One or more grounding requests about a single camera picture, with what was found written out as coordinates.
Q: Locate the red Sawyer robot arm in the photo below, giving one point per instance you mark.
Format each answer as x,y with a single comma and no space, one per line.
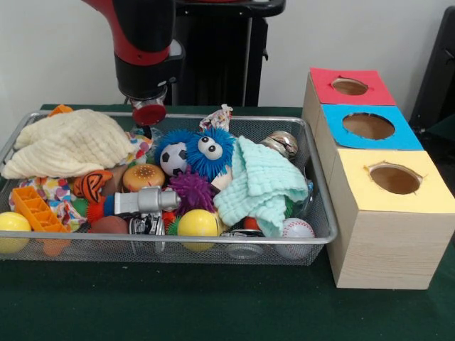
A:
142,35

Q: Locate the white toy baseball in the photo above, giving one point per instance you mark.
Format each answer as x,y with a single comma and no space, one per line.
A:
298,227

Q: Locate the wooden box with three holes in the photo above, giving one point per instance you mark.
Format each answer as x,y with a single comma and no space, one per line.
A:
387,248

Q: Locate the dark green tablecloth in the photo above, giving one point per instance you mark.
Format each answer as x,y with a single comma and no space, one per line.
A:
213,302

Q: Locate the blue spiky toy with eyes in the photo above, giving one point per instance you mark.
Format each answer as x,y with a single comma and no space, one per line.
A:
199,161

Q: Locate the black and white soccer ball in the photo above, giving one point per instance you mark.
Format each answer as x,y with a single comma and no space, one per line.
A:
173,160

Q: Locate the long orange toy brick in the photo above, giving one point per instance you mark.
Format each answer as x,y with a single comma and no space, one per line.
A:
35,209

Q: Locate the cream waffle cloth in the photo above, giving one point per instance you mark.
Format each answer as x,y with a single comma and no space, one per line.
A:
64,145

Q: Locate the silver plastic toy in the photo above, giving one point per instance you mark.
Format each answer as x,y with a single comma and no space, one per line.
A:
149,200

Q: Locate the mint green waffle cloth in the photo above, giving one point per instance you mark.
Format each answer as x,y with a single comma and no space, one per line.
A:
263,177

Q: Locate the yellow ball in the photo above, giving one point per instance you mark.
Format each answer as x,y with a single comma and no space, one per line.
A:
14,223
199,222

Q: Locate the toy burger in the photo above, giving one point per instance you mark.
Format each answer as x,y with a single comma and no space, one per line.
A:
142,177

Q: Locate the black chair back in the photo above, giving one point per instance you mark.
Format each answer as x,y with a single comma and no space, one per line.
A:
440,71

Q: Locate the crushed clear plastic bottle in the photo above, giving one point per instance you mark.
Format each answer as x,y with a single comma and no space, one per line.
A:
155,135

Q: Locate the shallow clear mesh bin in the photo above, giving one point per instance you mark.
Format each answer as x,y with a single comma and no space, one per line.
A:
142,250

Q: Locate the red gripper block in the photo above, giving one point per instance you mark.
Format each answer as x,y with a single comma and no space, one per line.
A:
149,115

